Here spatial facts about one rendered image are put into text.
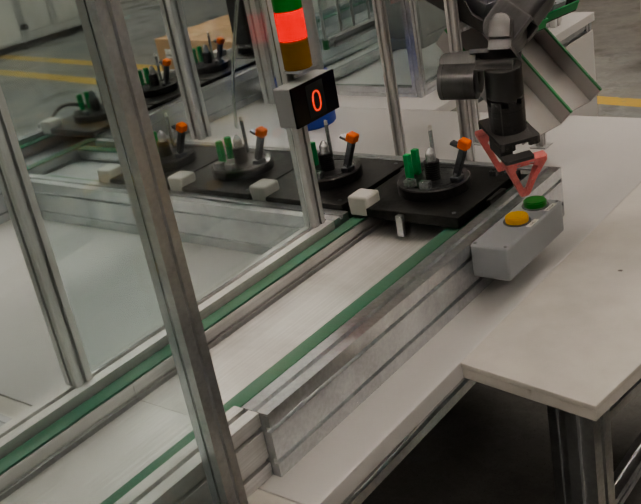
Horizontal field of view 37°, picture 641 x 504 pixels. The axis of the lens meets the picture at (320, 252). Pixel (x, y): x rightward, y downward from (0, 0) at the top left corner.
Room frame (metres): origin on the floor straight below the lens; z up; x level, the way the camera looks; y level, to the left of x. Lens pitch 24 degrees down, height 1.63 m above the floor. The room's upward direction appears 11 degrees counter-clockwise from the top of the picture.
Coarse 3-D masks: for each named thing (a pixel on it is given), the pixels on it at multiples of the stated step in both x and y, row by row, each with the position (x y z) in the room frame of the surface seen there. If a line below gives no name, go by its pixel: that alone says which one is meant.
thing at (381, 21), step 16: (384, 0) 2.00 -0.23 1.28; (448, 0) 1.88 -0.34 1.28; (384, 16) 2.00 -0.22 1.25; (448, 16) 1.88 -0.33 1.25; (384, 32) 1.99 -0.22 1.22; (448, 32) 1.88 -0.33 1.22; (384, 48) 1.99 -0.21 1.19; (384, 64) 2.00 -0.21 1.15; (384, 80) 2.00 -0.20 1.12; (400, 112) 2.00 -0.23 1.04; (464, 112) 1.87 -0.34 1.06; (400, 128) 2.00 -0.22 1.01; (464, 128) 1.88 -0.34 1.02; (400, 144) 1.99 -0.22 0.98; (480, 144) 2.21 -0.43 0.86; (544, 144) 2.13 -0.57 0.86
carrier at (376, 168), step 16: (320, 144) 1.88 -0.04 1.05; (320, 160) 1.87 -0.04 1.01; (336, 160) 1.92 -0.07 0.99; (352, 160) 1.90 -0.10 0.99; (368, 160) 1.94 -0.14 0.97; (384, 160) 1.92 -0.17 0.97; (320, 176) 1.82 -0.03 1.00; (336, 176) 1.82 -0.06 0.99; (352, 176) 1.83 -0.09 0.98; (368, 176) 1.84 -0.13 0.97; (384, 176) 1.83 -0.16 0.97; (320, 192) 1.80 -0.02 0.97; (336, 192) 1.79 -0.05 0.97; (352, 192) 1.77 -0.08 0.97; (336, 208) 1.72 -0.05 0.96
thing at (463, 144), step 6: (462, 138) 1.66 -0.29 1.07; (450, 144) 1.67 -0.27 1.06; (456, 144) 1.67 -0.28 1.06; (462, 144) 1.65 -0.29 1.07; (468, 144) 1.65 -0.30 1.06; (462, 150) 1.66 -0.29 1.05; (462, 156) 1.66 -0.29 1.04; (456, 162) 1.67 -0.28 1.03; (462, 162) 1.66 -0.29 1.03; (456, 168) 1.67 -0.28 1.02; (462, 168) 1.67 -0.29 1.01; (456, 174) 1.67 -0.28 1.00
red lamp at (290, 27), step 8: (280, 16) 1.63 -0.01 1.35; (288, 16) 1.62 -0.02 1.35; (296, 16) 1.63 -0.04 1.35; (280, 24) 1.63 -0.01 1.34; (288, 24) 1.62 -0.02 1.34; (296, 24) 1.62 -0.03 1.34; (304, 24) 1.64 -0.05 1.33; (280, 32) 1.63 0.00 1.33; (288, 32) 1.62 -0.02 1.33; (296, 32) 1.62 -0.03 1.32; (304, 32) 1.63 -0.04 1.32; (280, 40) 1.64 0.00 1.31; (288, 40) 1.62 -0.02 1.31; (296, 40) 1.62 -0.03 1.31
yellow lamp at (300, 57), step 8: (304, 40) 1.63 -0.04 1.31; (280, 48) 1.64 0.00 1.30; (288, 48) 1.63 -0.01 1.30; (296, 48) 1.62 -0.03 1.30; (304, 48) 1.63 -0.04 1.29; (288, 56) 1.63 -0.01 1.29; (296, 56) 1.62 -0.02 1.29; (304, 56) 1.63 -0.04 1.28; (288, 64) 1.63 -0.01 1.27; (296, 64) 1.62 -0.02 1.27; (304, 64) 1.62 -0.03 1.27; (312, 64) 1.64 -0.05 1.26
